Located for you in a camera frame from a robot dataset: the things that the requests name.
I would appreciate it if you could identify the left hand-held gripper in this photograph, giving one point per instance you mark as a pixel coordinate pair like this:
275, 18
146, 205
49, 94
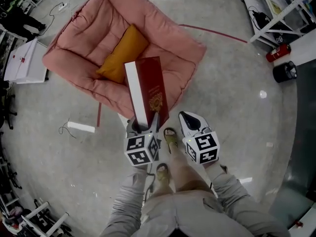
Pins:
140, 147

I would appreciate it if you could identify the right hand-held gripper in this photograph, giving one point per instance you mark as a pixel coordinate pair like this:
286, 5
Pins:
205, 147

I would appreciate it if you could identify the red hardcover book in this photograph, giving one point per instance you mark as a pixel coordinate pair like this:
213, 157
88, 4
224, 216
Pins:
150, 83

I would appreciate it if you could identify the pink cushioned armchair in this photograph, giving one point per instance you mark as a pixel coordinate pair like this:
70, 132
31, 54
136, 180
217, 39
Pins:
98, 33

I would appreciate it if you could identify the person's left forearm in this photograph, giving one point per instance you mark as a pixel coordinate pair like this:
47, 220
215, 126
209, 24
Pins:
126, 201

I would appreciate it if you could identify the person's right forearm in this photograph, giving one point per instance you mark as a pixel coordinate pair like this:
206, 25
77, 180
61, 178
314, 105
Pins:
229, 191

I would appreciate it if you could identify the olive sandal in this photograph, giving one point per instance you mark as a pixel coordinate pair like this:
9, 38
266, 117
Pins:
163, 175
172, 140

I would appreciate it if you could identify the person's right leg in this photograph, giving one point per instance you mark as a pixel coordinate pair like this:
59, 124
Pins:
182, 167

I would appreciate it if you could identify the person's leg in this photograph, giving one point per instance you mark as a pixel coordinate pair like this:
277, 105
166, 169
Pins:
163, 186
182, 167

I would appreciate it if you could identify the red floor tape strip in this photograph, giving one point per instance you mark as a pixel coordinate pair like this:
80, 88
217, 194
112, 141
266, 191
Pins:
99, 115

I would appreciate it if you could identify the white bar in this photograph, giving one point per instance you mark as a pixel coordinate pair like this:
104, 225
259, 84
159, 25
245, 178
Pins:
81, 127

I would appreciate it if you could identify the person's left leg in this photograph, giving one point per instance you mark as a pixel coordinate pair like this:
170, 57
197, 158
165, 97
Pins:
163, 186

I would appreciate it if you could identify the mustard yellow cushion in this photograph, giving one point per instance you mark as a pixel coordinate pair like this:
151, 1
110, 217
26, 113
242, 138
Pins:
126, 53

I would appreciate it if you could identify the beige shorts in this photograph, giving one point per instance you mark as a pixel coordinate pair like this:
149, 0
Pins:
192, 211

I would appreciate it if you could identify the black trash bin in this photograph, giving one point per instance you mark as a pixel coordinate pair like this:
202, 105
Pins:
281, 73

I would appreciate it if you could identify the red fire extinguisher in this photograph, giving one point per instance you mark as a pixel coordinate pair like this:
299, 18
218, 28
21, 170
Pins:
277, 53

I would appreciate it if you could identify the white metal shelf rack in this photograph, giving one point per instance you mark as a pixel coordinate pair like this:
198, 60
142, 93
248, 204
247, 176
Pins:
271, 23

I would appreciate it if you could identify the black office chair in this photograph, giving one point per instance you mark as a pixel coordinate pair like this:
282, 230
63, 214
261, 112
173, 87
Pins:
8, 112

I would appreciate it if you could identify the small red object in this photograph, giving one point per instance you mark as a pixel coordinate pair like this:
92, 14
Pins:
22, 59

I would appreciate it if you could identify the white power strip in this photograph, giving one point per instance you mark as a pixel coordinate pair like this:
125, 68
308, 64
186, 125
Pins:
62, 7

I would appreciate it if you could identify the white side table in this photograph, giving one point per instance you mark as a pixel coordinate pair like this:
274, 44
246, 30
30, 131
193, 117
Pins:
306, 226

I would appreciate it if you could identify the white metal frame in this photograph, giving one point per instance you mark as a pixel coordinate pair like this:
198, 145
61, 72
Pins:
49, 221

